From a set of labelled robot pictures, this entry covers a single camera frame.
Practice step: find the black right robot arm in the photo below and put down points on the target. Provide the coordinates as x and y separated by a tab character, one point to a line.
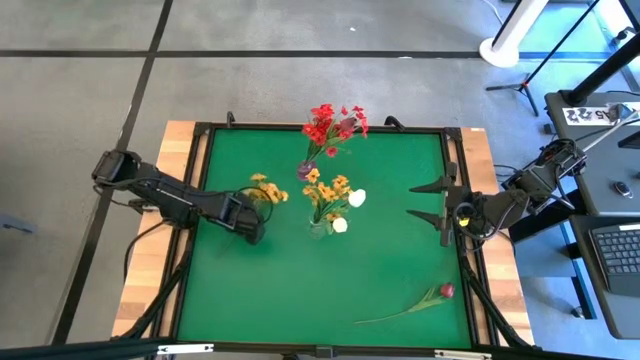
505	205

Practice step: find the pole stand with round base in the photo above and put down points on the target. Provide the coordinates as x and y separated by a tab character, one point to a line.
500	52

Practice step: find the dark grey desk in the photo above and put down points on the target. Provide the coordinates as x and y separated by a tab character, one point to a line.
595	310

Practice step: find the black keyboard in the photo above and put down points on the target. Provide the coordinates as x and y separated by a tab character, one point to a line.
620	250

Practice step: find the red artificial flower bunch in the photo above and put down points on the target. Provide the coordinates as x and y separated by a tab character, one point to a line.
320	130

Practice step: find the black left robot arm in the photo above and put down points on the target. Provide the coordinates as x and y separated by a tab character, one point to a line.
165	192

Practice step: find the black slanted pole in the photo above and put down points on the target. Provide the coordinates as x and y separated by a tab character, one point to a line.
600	75

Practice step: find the white artificial tulip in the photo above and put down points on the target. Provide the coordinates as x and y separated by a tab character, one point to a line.
356	198
340	225

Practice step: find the green table mat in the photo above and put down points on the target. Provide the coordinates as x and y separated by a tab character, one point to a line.
300	280

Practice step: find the black table frame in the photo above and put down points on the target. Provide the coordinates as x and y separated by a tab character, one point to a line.
453	134

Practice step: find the yellow artificial flower bunch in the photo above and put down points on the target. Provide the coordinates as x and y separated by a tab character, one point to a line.
327	192
272	192

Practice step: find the black tripod light stand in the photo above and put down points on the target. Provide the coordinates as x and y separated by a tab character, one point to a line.
525	87

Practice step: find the clear glass bottle vase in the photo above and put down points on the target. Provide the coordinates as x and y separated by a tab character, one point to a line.
316	231

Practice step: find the red artificial tulip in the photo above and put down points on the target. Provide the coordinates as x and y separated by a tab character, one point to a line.
447	290

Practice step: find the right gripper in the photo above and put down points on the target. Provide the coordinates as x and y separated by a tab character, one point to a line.
450	200

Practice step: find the purple vase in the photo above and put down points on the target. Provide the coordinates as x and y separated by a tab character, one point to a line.
304	171

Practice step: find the black key fob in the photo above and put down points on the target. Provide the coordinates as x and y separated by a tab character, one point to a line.
622	189

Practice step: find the white number label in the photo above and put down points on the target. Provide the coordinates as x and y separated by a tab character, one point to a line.
585	115

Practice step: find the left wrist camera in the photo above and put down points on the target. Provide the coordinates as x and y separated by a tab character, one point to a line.
230	211

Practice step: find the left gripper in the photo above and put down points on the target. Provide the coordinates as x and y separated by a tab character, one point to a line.
252	212

